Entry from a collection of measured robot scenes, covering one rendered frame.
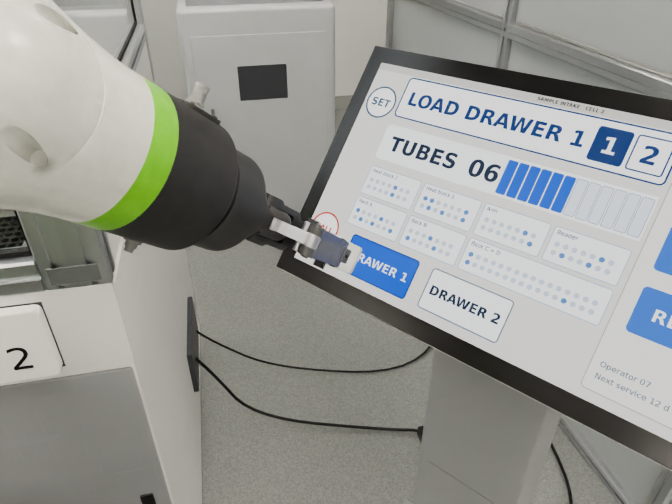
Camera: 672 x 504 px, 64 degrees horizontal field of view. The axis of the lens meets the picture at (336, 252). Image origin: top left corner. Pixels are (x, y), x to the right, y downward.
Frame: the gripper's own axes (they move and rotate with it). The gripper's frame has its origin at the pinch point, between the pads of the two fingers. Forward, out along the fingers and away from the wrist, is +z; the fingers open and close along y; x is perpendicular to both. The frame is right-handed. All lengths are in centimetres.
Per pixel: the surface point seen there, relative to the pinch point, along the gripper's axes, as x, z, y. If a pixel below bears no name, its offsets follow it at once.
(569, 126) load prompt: -21.3, 9.2, -13.4
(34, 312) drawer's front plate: 22.3, -5.6, 33.0
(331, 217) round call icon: -3.6, 9.4, 8.6
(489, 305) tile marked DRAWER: -1.5, 9.4, -13.5
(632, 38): -70, 77, 1
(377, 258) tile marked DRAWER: -1.3, 9.4, 0.4
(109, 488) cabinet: 52, 21, 34
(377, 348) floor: 26, 133, 51
